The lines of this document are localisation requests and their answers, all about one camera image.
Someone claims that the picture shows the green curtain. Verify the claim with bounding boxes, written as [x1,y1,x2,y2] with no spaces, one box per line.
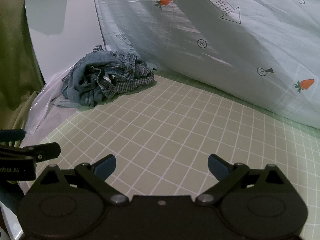
[0,0,45,148]

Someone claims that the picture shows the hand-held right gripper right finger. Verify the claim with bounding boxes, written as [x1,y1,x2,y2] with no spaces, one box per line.
[195,154,288,207]

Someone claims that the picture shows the white headboard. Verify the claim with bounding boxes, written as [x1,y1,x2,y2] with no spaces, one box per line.
[24,0,106,86]

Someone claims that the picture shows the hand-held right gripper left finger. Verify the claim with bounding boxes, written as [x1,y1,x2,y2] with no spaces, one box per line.
[37,154,130,207]

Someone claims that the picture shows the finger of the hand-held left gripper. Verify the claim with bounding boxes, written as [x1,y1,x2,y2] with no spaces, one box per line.
[0,129,26,141]
[0,142,61,161]

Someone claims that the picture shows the blue checked shirt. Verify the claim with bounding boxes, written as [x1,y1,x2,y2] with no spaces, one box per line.
[54,45,156,107]

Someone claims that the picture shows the blue denim jeans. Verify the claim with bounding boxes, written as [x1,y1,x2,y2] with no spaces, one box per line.
[61,51,141,107]

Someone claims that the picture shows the clear plastic bag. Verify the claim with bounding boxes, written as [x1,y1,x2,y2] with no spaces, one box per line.
[24,65,75,136]

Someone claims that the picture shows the carrot printed blanket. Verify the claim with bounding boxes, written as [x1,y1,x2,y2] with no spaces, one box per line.
[91,0,320,131]

